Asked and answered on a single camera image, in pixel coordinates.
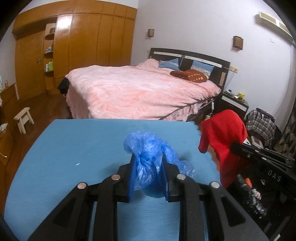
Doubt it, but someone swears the blue plastic bag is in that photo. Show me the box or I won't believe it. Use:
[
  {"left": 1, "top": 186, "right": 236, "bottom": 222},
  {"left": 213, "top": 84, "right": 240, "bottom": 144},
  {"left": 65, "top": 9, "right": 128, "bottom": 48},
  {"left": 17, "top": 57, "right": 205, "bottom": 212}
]
[{"left": 123, "top": 132, "right": 195, "bottom": 199}]

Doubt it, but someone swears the red cloth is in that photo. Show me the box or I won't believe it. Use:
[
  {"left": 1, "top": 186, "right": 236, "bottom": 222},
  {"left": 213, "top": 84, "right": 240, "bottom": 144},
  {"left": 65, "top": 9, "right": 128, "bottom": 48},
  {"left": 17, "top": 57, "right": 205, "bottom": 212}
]
[{"left": 198, "top": 109, "right": 248, "bottom": 188}]

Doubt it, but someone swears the black lined trash bin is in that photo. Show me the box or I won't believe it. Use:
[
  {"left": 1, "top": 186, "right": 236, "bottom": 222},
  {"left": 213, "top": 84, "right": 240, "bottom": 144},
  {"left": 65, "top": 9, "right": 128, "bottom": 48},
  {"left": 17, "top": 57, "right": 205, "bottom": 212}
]
[{"left": 227, "top": 164, "right": 295, "bottom": 240}]

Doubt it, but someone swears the dark patterned curtain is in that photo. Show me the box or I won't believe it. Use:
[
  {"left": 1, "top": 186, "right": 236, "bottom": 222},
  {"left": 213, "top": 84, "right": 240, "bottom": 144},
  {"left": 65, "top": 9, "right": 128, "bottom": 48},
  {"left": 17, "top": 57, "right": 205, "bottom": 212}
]
[{"left": 274, "top": 102, "right": 296, "bottom": 159}]

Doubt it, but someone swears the plaid bag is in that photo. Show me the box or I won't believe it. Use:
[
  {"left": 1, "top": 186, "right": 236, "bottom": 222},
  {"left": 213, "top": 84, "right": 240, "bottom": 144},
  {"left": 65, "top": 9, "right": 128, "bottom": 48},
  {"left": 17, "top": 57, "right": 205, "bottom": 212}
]
[{"left": 246, "top": 108, "right": 276, "bottom": 146}]

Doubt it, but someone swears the yellow plush toy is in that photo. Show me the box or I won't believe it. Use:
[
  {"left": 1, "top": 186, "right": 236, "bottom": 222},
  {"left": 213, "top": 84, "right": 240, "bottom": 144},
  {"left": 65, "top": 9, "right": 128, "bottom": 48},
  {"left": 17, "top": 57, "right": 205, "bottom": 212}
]
[{"left": 237, "top": 92, "right": 245, "bottom": 101}]

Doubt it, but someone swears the blue table cloth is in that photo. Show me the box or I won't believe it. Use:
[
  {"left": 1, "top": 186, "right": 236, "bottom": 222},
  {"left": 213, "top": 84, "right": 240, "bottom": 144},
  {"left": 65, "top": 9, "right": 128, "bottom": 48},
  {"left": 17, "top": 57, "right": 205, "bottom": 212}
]
[{"left": 4, "top": 119, "right": 220, "bottom": 240}]

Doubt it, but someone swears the dark nightstand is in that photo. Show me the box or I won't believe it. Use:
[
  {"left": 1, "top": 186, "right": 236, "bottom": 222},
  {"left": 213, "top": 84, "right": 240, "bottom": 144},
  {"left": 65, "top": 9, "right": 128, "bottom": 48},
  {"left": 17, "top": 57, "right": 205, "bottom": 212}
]
[{"left": 215, "top": 91, "right": 249, "bottom": 120}]

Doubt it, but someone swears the dark wooden headboard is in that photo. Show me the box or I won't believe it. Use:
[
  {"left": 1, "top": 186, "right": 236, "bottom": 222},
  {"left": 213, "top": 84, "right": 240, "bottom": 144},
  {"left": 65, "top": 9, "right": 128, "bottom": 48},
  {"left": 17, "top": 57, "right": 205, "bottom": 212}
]
[{"left": 148, "top": 47, "right": 231, "bottom": 88}]

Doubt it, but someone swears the pink covered bed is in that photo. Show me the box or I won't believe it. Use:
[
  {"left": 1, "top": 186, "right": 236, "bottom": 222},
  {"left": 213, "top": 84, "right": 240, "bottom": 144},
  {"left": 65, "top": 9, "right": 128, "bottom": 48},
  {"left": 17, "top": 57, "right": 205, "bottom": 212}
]
[{"left": 65, "top": 59, "right": 221, "bottom": 121}]

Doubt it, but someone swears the right blue pillow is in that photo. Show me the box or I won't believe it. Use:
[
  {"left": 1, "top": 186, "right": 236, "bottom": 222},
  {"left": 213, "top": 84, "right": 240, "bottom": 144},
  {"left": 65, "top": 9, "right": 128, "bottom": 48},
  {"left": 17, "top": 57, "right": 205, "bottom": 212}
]
[{"left": 190, "top": 60, "right": 214, "bottom": 78}]

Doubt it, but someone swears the blue pillow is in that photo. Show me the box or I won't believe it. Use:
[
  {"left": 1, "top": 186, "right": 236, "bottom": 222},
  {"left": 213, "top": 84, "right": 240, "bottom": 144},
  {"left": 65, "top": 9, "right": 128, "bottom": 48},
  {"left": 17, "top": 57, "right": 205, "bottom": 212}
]
[
  {"left": 190, "top": 60, "right": 214, "bottom": 78},
  {"left": 158, "top": 58, "right": 180, "bottom": 71}
]

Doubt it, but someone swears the brown dotted cushion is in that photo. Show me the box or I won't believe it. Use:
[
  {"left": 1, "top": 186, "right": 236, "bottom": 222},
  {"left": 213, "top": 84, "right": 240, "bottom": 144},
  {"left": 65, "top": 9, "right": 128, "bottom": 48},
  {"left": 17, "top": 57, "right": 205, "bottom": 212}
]
[{"left": 170, "top": 69, "right": 208, "bottom": 83}]

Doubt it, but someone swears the small white stool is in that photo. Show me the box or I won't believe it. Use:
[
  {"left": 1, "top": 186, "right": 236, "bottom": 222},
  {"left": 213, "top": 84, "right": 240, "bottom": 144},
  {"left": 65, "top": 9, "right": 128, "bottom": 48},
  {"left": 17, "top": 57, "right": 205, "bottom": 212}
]
[{"left": 14, "top": 107, "right": 35, "bottom": 134}]

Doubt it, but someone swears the left blue pillow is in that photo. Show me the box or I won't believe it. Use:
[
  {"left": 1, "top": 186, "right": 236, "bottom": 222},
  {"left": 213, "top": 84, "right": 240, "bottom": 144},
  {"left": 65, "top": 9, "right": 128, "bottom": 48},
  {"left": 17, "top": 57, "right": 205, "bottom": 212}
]
[{"left": 158, "top": 58, "right": 180, "bottom": 71}]

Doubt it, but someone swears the wooden side desk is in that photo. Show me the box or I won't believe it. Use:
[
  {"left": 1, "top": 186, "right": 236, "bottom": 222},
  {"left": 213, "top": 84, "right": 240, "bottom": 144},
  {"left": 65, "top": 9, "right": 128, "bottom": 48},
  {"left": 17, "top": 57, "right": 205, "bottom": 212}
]
[{"left": 1, "top": 84, "right": 18, "bottom": 172}]

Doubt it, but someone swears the wooden wardrobe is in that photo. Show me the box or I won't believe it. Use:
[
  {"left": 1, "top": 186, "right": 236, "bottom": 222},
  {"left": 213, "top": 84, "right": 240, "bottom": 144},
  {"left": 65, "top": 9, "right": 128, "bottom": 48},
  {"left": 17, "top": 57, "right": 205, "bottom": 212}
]
[{"left": 12, "top": 1, "right": 137, "bottom": 100}]

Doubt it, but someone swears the white charger cable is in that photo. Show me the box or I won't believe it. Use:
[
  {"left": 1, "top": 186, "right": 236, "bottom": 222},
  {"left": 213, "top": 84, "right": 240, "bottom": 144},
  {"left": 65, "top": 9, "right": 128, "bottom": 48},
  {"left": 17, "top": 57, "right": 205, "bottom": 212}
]
[{"left": 204, "top": 100, "right": 216, "bottom": 120}]

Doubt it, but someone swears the right wall lamp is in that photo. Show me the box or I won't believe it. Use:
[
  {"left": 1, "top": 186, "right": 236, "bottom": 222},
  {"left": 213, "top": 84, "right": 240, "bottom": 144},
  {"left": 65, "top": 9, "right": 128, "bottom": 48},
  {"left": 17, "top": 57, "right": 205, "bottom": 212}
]
[{"left": 232, "top": 36, "right": 243, "bottom": 51}]

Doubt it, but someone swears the wall lamp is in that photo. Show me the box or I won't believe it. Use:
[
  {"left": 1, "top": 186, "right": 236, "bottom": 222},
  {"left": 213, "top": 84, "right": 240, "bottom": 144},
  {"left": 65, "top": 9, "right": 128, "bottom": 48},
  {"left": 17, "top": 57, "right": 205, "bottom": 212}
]
[
  {"left": 147, "top": 29, "right": 154, "bottom": 38},
  {"left": 232, "top": 36, "right": 243, "bottom": 51}
]

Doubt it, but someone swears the wall air conditioner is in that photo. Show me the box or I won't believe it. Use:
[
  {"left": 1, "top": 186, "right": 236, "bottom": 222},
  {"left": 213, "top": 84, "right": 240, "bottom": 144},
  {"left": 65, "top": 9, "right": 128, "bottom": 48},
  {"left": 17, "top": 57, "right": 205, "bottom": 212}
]
[{"left": 258, "top": 11, "right": 293, "bottom": 39}]

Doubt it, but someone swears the left wall lamp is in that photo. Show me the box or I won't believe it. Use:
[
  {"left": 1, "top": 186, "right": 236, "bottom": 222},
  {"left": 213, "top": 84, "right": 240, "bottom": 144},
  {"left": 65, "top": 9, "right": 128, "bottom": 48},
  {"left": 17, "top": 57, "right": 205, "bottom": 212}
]
[{"left": 147, "top": 29, "right": 154, "bottom": 38}]

